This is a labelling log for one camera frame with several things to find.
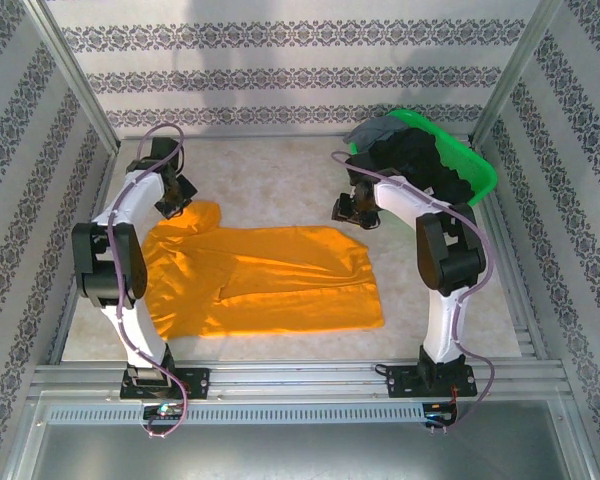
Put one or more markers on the grey metal front panel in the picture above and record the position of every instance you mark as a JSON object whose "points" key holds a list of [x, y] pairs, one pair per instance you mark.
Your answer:
{"points": [[300, 452]]}

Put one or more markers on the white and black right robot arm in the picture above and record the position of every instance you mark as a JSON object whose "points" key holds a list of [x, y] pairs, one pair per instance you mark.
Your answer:
{"points": [[405, 200]]}

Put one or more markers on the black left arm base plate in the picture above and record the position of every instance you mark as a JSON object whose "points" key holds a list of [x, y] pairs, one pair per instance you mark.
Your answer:
{"points": [[195, 382]]}

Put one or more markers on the aluminium frame post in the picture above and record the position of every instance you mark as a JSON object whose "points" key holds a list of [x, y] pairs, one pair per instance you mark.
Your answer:
{"points": [[75, 80], [515, 75]]}

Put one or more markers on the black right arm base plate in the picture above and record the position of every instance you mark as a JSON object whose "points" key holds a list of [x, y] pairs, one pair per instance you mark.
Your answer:
{"points": [[402, 382]]}

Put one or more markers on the grey t-shirt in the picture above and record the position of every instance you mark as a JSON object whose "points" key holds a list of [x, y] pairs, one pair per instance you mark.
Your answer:
{"points": [[370, 130]]}

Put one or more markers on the orange t-shirt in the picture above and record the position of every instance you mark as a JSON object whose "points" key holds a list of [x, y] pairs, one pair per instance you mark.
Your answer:
{"points": [[280, 280]]}

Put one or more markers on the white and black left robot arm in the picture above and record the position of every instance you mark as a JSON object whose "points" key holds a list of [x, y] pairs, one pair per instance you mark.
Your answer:
{"points": [[130, 200]]}

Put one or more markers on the green plastic basket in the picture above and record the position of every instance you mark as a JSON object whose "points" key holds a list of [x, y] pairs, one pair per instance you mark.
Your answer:
{"points": [[472, 160]]}

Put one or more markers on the black t-shirt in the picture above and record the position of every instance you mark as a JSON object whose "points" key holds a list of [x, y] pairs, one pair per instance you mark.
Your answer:
{"points": [[430, 160]]}

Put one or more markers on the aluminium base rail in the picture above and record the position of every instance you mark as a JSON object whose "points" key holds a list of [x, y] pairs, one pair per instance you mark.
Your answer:
{"points": [[300, 380]]}

